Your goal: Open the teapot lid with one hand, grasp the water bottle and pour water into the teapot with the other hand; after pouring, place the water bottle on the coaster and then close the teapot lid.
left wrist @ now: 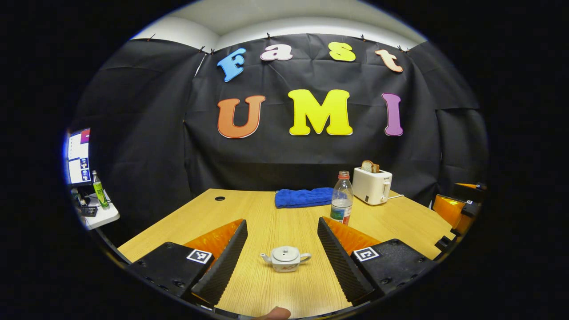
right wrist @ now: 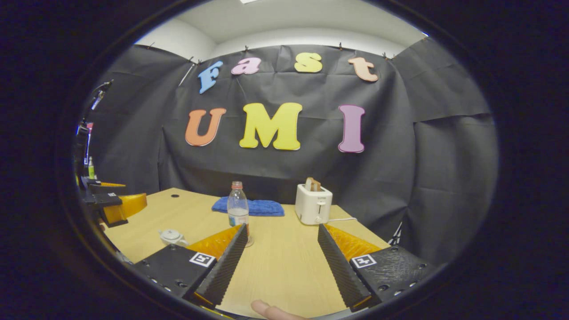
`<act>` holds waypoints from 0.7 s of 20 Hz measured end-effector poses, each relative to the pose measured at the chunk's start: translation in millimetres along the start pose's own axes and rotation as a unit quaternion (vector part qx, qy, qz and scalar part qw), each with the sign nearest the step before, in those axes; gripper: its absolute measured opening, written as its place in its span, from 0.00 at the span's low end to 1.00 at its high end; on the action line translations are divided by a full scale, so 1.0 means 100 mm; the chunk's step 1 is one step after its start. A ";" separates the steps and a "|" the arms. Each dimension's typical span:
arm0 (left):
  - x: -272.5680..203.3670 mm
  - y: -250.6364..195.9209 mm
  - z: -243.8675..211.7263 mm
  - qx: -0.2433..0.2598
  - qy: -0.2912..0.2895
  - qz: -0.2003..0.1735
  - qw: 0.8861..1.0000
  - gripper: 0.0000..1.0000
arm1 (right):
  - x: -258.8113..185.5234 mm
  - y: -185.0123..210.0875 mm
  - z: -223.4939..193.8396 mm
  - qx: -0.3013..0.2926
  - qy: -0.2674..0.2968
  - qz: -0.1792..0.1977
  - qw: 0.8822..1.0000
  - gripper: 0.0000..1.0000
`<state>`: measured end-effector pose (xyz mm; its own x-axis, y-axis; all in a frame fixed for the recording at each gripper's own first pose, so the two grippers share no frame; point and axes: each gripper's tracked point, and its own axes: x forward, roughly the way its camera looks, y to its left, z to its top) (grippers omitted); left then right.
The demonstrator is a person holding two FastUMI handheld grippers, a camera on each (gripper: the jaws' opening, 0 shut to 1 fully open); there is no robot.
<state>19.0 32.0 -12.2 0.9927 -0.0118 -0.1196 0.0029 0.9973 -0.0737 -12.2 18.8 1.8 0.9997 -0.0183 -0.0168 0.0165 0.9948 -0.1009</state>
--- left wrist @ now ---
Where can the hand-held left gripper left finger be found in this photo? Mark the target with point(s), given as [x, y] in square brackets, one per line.
[224, 262]

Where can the small dark keypad device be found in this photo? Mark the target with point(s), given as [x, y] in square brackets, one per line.
[89, 211]

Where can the white toaster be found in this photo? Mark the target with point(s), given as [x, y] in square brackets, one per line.
[371, 186]

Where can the computer monitor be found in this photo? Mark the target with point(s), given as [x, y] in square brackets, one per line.
[79, 158]

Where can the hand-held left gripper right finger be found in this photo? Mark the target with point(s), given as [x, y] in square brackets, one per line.
[340, 262]

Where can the black backdrop cloth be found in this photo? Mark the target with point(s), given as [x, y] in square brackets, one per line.
[266, 160]

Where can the clear plastic water bottle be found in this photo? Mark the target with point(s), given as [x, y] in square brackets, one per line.
[341, 204]

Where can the white side table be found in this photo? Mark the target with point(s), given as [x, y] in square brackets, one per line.
[106, 215]

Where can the blue towel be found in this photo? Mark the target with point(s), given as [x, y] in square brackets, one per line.
[302, 198]

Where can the green bottle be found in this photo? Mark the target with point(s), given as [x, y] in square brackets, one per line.
[101, 193]

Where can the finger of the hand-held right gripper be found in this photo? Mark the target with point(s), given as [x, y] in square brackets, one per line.
[449, 211]
[471, 193]

